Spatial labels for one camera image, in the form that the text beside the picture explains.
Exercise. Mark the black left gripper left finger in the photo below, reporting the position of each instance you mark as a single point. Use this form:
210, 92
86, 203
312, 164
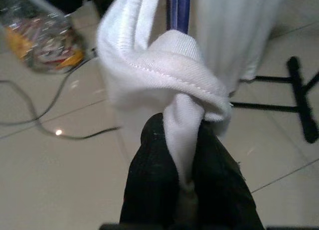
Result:
149, 185

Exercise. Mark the purple plastic hanger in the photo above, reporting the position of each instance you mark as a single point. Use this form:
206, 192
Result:
182, 10

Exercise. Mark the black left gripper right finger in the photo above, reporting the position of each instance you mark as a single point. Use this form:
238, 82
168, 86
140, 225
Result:
219, 190

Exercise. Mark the clear plastic snack bag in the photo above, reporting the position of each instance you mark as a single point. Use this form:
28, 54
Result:
42, 40

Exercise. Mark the white t-shirt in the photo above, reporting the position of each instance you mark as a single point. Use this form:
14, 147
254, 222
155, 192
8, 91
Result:
162, 72

